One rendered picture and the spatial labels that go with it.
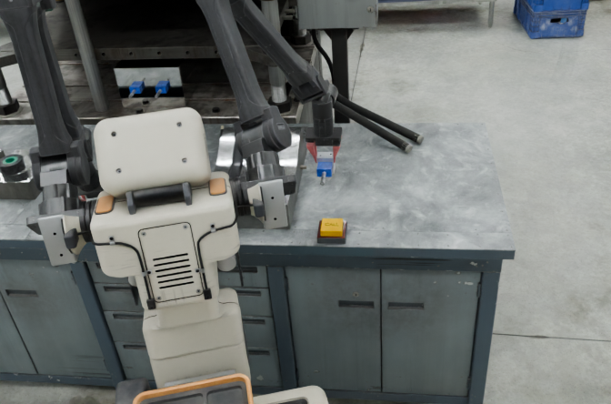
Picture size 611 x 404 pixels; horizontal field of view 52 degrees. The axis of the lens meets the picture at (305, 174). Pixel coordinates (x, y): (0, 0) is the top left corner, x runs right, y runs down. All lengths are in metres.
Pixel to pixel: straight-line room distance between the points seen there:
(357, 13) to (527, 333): 1.40
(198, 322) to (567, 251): 2.03
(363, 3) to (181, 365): 1.46
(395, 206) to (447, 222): 0.17
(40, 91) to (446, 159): 1.30
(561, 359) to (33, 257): 1.90
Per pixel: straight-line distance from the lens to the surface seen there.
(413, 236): 1.81
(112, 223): 1.26
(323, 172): 1.82
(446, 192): 1.99
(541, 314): 2.79
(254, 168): 1.34
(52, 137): 1.41
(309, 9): 2.44
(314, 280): 1.96
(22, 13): 1.35
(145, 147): 1.24
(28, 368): 2.66
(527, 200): 3.38
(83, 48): 2.64
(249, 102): 1.40
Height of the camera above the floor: 1.95
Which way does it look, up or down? 34 degrees down
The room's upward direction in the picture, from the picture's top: 5 degrees counter-clockwise
